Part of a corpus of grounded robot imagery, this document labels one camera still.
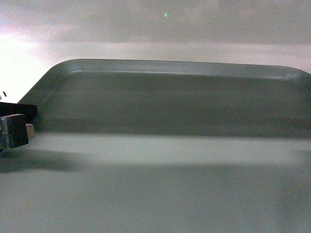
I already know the grey rectangular serving tray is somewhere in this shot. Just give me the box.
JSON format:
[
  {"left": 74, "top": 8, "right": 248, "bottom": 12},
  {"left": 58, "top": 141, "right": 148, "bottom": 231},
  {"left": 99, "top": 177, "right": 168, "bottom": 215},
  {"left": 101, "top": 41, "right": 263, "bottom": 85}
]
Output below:
[{"left": 0, "top": 59, "right": 311, "bottom": 233}]

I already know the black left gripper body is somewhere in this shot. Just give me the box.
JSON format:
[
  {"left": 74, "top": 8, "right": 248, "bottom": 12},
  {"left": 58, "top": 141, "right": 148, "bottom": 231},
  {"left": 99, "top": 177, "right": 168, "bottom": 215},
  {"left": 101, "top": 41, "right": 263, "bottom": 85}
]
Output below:
[{"left": 0, "top": 114, "right": 28, "bottom": 150}]

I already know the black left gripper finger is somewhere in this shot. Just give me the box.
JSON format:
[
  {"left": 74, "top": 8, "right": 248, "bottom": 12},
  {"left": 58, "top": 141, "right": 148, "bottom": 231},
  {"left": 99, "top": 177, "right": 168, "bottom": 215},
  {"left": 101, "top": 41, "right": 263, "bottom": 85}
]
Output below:
[{"left": 0, "top": 102, "right": 37, "bottom": 121}]

